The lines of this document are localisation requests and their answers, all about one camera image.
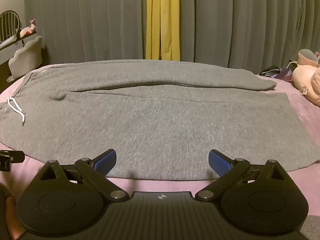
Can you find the small plush figure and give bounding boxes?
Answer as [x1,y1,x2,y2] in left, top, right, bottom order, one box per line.
[20,19,38,37]

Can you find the grey curtain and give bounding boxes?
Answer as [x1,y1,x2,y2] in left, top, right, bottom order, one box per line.
[24,0,320,71]

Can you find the pink plush toy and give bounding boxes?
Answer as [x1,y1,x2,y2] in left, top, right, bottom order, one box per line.
[292,49,320,107]

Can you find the grey scalloped chair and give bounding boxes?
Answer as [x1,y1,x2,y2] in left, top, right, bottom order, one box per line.
[8,35,43,77]

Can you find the yellow curtain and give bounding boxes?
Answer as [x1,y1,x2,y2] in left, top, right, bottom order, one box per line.
[145,0,181,61]

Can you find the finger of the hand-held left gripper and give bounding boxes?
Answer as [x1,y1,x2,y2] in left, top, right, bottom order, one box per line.
[0,150,26,172]

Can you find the grey sweat pants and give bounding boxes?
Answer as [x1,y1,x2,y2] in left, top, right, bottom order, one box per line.
[0,59,320,181]

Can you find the pink fleece blanket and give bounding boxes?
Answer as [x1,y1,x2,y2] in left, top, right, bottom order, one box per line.
[0,64,320,218]

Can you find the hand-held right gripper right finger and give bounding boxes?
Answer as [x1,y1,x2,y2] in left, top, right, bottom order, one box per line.
[194,149,290,202]

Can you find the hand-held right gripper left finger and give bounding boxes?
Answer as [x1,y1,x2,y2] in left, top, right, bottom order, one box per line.
[33,149,127,201]

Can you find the dark strapped bag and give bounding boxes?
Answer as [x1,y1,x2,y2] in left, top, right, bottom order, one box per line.
[258,66,293,82]

